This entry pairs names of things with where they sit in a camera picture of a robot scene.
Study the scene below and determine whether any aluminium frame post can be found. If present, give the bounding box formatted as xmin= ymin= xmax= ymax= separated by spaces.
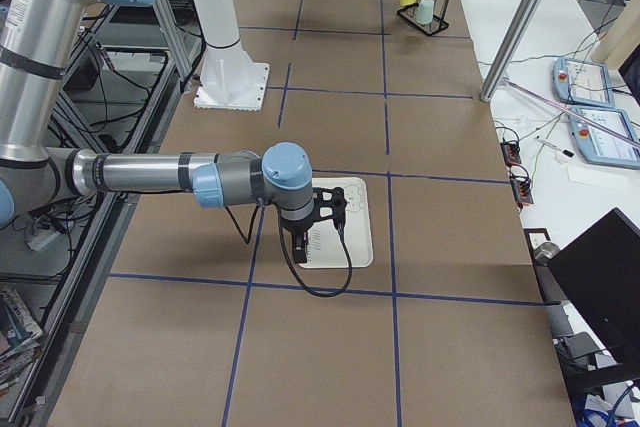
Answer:
xmin=480 ymin=0 xmax=542 ymax=102

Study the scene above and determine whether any cream bear tray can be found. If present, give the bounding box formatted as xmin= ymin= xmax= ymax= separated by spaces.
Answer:
xmin=301 ymin=177 xmax=374 ymax=269

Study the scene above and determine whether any black wire cup rack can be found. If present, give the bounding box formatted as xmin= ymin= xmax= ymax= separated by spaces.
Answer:
xmin=396 ymin=0 xmax=451 ymax=36

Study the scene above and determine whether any light green cup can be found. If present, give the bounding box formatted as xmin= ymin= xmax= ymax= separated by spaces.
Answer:
xmin=415 ymin=0 xmax=435 ymax=26

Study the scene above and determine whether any black marker pen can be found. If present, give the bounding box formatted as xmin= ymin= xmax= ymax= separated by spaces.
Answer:
xmin=535 ymin=136 xmax=575 ymax=158

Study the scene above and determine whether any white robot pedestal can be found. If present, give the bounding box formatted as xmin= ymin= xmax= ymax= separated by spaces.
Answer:
xmin=193 ymin=0 xmax=270 ymax=111

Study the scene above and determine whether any stack of books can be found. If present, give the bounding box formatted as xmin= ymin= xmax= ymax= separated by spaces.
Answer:
xmin=1 ymin=286 xmax=44 ymax=395

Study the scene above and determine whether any black laptop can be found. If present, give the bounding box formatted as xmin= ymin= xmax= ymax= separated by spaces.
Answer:
xmin=548 ymin=208 xmax=639 ymax=363

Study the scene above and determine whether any metal cup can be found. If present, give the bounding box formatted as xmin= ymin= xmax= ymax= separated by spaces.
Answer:
xmin=533 ymin=241 xmax=561 ymax=266

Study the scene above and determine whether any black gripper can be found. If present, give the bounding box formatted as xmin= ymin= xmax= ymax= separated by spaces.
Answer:
xmin=279 ymin=216 xmax=311 ymax=264

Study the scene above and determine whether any upper teach pendant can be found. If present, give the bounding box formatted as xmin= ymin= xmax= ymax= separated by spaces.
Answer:
xmin=552 ymin=57 xmax=615 ymax=108

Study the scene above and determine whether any teach pendant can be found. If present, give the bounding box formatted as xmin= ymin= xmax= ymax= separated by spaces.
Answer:
xmin=552 ymin=57 xmax=615 ymax=108
xmin=570 ymin=105 xmax=639 ymax=170

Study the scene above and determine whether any lower teach pendant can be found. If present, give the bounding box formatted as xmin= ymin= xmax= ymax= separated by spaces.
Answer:
xmin=570 ymin=105 xmax=639 ymax=170

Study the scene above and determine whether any long metal rod tool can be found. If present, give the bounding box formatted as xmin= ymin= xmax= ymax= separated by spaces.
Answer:
xmin=500 ymin=79 xmax=640 ymax=150

